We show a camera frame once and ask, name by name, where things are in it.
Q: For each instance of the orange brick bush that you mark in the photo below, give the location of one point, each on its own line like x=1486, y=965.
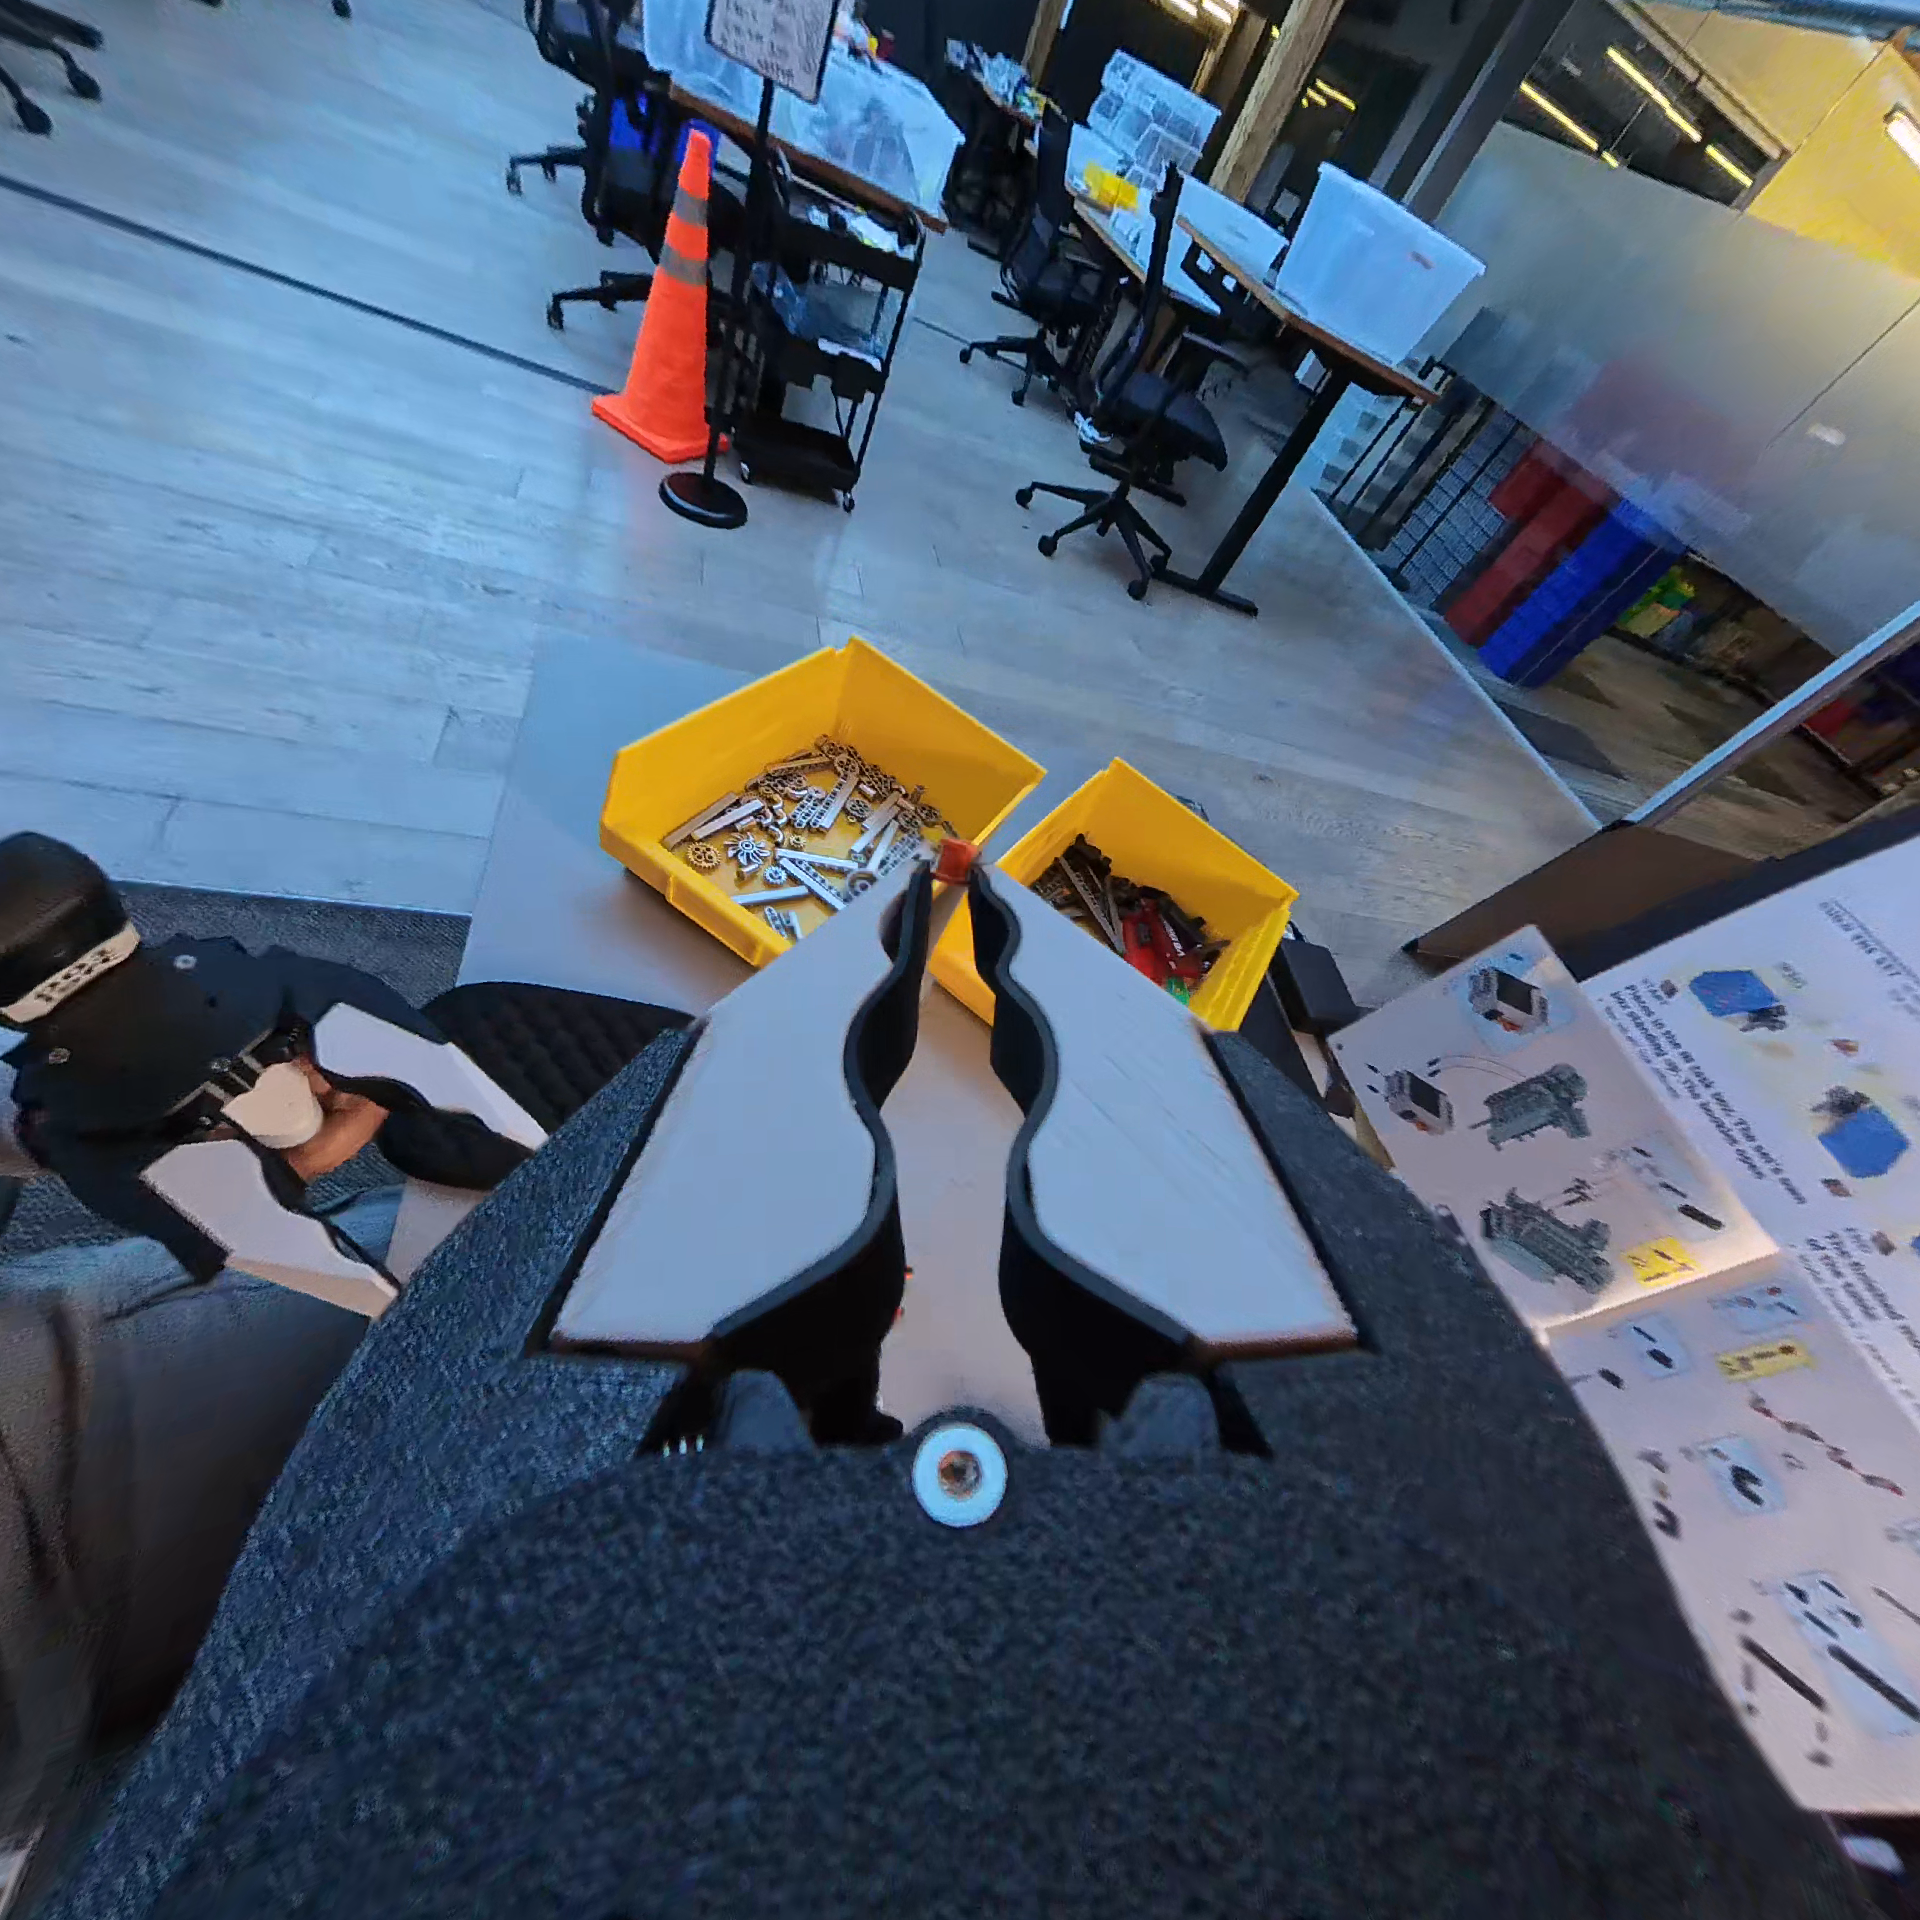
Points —
x=955, y=858

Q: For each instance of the grey drawer cabinet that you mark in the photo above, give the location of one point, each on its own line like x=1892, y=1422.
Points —
x=1441, y=510

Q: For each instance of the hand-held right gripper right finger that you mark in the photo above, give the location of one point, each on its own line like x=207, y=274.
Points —
x=1171, y=1184

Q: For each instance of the printed instruction booklet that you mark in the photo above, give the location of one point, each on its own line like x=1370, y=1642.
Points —
x=1650, y=1349

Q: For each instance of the black utility cart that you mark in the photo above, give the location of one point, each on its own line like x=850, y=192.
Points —
x=818, y=450

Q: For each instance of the person's left hand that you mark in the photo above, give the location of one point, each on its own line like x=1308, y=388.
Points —
x=345, y=1128

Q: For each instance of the orange traffic cone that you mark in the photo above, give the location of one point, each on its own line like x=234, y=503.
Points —
x=668, y=345

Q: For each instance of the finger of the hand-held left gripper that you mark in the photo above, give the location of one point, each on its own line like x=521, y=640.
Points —
x=420, y=1072
x=254, y=1231

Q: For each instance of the black office chair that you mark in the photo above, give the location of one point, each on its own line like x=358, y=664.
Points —
x=44, y=44
x=1050, y=284
x=623, y=165
x=1140, y=412

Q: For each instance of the pile of brown brick parts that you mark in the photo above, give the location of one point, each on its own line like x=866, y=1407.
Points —
x=809, y=839

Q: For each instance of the grey desk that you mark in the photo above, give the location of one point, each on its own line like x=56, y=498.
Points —
x=570, y=902

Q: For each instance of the pile of dark brick parts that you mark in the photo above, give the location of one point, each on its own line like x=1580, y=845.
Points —
x=1140, y=932

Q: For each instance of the red plastic bin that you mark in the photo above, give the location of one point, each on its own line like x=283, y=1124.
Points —
x=1529, y=541

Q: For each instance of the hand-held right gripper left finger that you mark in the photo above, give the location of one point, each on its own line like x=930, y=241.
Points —
x=735, y=1172

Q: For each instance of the blue plastic bin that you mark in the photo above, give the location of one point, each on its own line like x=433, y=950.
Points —
x=1576, y=599

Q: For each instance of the yellow plastic bin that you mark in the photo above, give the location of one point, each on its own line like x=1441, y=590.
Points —
x=902, y=721
x=1154, y=825

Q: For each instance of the black quilted chair armrest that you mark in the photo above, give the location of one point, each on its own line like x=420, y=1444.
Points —
x=555, y=1042

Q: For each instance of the background desk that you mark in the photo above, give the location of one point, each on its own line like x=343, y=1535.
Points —
x=1320, y=321
x=809, y=164

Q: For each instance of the white storage tub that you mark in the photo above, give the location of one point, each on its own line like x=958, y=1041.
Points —
x=1371, y=271

